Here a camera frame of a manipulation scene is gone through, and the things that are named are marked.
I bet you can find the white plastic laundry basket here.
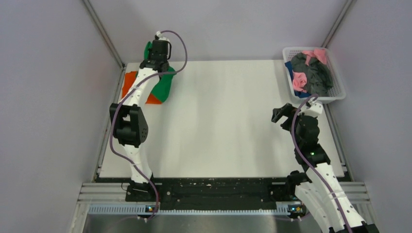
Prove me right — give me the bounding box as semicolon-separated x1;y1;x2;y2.
282;47;346;104

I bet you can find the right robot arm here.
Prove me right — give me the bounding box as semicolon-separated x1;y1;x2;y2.
271;103;379;233

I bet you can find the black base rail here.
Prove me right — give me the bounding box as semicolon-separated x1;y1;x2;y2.
125;178;299;211

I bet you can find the folded orange t shirt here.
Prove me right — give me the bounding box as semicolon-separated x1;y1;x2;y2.
121;71;162;104

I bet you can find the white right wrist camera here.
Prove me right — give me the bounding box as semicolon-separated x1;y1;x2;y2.
303;100;324;117

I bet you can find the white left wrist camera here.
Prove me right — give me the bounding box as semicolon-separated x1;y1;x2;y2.
155;31;170;42

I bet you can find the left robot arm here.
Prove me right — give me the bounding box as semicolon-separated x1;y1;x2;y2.
109;38;171;201

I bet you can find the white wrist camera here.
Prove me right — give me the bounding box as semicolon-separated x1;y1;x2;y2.
303;100;324;117
155;31;170;42

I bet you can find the blue t shirt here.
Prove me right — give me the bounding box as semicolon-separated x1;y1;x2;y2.
285;61;311;99

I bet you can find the dark grey t shirt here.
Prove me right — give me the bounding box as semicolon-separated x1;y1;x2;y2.
291;52;334;97

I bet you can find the pink t shirt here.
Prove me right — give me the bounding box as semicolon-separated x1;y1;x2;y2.
292;48;328;93

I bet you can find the white slotted cable duct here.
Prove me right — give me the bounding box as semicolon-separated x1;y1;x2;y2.
88;204;290;216

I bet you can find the green t shirt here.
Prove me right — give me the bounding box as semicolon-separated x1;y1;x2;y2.
139;42;175;103

